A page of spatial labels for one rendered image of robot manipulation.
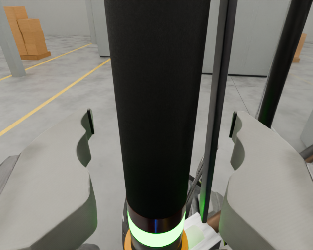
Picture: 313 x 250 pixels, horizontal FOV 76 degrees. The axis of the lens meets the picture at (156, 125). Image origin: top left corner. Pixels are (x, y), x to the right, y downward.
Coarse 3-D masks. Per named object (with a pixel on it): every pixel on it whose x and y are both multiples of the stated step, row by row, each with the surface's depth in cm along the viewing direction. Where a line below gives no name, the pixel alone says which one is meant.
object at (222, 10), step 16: (224, 0) 6; (224, 16) 6; (224, 32) 6; (224, 48) 6; (224, 64) 7; (224, 80) 7; (224, 96) 7; (208, 128) 9; (208, 144) 9; (208, 160) 9; (208, 176) 9; (208, 192) 10; (208, 208) 11
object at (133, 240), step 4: (132, 236) 12; (180, 236) 12; (132, 240) 12; (136, 240) 11; (176, 240) 11; (180, 240) 12; (136, 244) 12; (140, 244) 11; (172, 244) 11; (176, 244) 12; (136, 248) 12; (140, 248) 11; (144, 248) 11; (148, 248) 11; (152, 248) 11; (156, 248) 11; (160, 248) 11; (164, 248) 11; (168, 248) 11; (172, 248) 11; (176, 248) 12
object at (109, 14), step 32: (128, 0) 5; (160, 0) 5; (192, 0) 5; (128, 32) 6; (160, 32) 5; (192, 32) 6; (128, 64) 6; (160, 64) 6; (192, 64) 6; (128, 96) 7; (160, 96) 6; (192, 96) 7; (128, 128) 7; (160, 128) 7; (192, 128) 8; (128, 160) 8; (160, 160) 8; (128, 192) 10; (160, 192) 9
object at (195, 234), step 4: (188, 228) 17; (192, 228) 17; (196, 228) 17; (188, 232) 17; (192, 232) 17; (196, 232) 17; (200, 232) 17; (188, 236) 16; (192, 236) 16; (196, 236) 16; (200, 236) 16; (188, 240) 16; (192, 240) 16; (196, 240) 16; (200, 240) 16; (188, 244) 16; (192, 244) 16; (196, 244) 16
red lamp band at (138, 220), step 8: (128, 208) 10; (184, 208) 10; (136, 216) 10; (176, 216) 10; (136, 224) 10; (144, 224) 10; (152, 224) 10; (160, 224) 10; (168, 224) 10; (176, 224) 10; (152, 232) 10; (160, 232) 10
